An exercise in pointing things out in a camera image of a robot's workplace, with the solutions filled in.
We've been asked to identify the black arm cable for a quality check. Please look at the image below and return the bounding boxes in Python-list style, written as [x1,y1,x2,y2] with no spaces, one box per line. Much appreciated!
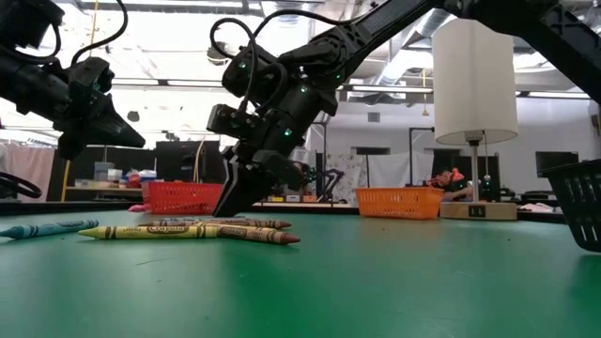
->
[208,8,362,116]
[44,0,130,67]

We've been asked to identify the pink curtain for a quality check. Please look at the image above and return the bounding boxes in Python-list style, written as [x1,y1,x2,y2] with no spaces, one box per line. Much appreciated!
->
[0,143,56,203]

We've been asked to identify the person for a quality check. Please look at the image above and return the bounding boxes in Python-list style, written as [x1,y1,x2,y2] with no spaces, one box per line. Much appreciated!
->
[425,169,474,203]
[291,161,315,196]

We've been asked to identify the black partition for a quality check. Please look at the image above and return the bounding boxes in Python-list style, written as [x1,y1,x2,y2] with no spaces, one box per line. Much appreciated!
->
[46,139,231,204]

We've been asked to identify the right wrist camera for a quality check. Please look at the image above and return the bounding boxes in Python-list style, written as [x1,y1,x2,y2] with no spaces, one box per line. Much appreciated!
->
[206,102,265,141]

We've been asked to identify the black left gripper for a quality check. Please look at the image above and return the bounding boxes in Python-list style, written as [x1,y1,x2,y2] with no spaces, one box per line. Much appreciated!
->
[44,98,146,161]

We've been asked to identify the grey box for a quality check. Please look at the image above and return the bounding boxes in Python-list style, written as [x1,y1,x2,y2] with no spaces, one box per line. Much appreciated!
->
[93,161,116,182]

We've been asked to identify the red object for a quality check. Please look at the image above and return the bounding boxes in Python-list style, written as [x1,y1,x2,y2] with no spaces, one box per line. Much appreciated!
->
[427,167,467,190]

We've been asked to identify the white papers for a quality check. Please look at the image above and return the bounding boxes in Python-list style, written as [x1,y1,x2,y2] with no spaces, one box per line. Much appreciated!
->
[518,202,559,215]

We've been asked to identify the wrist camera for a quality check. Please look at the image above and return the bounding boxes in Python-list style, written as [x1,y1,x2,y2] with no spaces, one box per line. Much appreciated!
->
[206,102,265,141]
[69,55,116,102]

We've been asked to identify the teal blue crayon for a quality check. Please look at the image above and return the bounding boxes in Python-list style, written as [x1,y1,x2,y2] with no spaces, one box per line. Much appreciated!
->
[0,218,100,241]

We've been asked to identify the black plastic basket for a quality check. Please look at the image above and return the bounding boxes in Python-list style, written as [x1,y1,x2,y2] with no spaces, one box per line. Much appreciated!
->
[539,159,601,254]

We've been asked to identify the wooden shelf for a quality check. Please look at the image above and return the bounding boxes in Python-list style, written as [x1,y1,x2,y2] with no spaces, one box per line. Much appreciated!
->
[64,185,143,194]

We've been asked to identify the orange plastic basket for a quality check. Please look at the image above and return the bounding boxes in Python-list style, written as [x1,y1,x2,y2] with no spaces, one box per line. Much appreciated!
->
[354,187,445,221]

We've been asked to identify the black frame stand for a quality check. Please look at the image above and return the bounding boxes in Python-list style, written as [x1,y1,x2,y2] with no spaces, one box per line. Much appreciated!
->
[408,126,436,189]

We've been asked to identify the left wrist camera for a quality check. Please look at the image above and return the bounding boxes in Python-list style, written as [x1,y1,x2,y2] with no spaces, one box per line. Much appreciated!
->
[69,55,116,102]

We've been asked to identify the black monitor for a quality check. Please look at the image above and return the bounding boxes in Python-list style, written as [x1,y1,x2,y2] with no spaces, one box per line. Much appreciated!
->
[535,150,580,179]

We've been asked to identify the long ceiling light bar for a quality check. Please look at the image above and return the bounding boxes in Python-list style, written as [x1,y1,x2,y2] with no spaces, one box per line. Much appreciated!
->
[110,77,593,100]

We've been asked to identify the white hanging sheet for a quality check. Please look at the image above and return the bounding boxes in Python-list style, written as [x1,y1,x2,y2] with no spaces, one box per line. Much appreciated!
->
[290,148,436,204]

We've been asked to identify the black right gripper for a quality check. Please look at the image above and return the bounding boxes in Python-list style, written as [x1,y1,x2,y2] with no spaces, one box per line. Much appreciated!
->
[213,91,339,218]

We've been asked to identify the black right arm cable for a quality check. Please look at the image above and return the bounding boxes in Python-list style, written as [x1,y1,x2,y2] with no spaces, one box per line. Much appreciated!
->
[208,8,362,116]

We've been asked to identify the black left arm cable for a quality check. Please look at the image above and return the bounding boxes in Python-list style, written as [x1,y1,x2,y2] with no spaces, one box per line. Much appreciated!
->
[44,0,130,67]

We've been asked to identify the red plastic basket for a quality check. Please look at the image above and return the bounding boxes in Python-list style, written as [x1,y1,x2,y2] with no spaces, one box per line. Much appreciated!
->
[140,180,225,216]

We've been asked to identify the white shade table lamp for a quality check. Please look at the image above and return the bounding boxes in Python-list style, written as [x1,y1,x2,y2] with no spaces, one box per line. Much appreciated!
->
[430,17,519,222]

